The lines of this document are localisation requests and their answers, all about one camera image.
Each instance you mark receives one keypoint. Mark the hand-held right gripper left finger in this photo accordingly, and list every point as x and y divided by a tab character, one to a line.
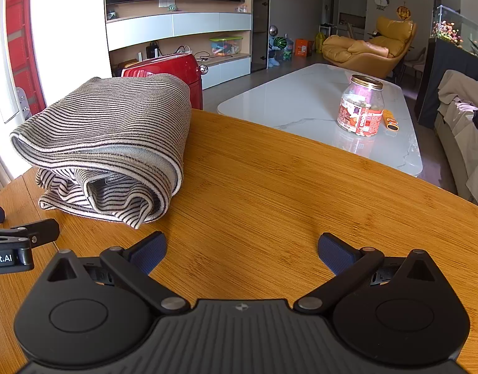
149	250

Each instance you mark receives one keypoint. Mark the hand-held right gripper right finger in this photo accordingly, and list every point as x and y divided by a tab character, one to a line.
334	251

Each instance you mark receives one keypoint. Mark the black-and-white striped shirt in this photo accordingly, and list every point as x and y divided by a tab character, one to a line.
106	124

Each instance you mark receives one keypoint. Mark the clear snack jar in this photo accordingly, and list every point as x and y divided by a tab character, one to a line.
359	113

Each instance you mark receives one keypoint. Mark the orange snack packet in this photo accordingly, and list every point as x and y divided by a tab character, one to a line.
391	120

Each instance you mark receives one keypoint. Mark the white marble coffee table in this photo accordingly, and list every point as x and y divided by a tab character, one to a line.
301	101

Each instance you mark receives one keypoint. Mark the grey sofa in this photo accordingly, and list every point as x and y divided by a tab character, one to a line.
457	156

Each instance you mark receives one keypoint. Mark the red barrel-shaped container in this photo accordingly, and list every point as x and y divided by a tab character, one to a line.
172	68

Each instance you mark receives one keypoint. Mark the red lattice door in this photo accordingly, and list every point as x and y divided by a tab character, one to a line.
23	27

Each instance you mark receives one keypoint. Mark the black fish tank stand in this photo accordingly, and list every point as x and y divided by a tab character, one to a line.
433	81

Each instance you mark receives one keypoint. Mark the black router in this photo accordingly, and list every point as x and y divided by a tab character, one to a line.
153	50

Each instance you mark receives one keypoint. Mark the yellow lounge chair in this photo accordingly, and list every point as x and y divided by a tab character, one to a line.
363	50

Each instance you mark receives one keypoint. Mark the beige blanket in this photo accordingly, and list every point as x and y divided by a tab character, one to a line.
457	89

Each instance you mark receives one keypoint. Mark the orange carton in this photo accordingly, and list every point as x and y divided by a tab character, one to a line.
303	48

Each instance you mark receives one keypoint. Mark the yellow plastic jug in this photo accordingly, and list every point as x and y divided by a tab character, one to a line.
320	43

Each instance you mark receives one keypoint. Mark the green watermelon ball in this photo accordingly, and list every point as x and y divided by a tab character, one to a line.
281	43

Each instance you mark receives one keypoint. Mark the clear box with green lid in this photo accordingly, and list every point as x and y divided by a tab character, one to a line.
225	46

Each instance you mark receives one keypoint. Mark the chrome-headed toy figure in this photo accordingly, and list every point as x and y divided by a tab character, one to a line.
274	31

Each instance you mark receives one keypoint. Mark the white and wood television cabinet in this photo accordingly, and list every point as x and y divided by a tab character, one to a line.
192	23

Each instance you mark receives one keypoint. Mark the dark glass display cabinet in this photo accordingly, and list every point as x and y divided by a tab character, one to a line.
260	19

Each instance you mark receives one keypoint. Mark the orange hanging ornament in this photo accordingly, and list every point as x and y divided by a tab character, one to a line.
404	11

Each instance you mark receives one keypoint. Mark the glass fish tank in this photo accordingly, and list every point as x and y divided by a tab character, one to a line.
460	35

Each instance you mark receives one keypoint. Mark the panda wall clock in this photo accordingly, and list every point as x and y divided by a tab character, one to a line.
382	0

